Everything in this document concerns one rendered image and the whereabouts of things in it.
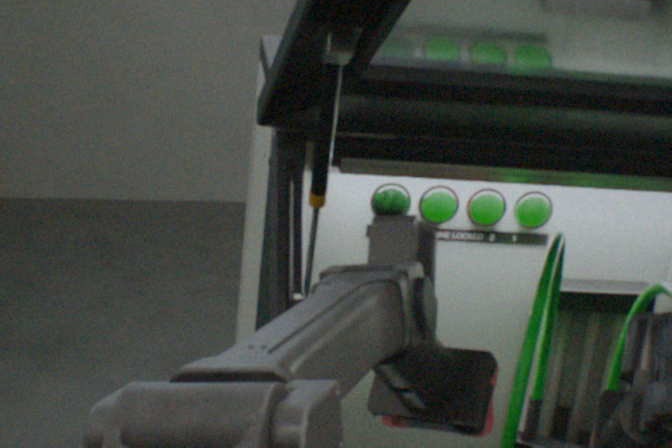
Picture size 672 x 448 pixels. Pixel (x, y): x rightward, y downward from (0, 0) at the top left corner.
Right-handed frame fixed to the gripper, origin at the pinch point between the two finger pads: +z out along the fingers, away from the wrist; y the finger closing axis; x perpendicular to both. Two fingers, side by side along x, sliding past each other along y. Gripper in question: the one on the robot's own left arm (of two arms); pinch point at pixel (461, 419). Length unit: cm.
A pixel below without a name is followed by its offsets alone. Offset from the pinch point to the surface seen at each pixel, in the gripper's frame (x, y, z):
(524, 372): -8.0, -2.0, 7.9
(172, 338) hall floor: -90, 194, 229
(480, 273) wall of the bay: -31, 16, 36
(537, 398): -18.4, 8.4, 44.1
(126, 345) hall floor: -82, 203, 218
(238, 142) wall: -199, 235, 288
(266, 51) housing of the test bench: -54, 46, 19
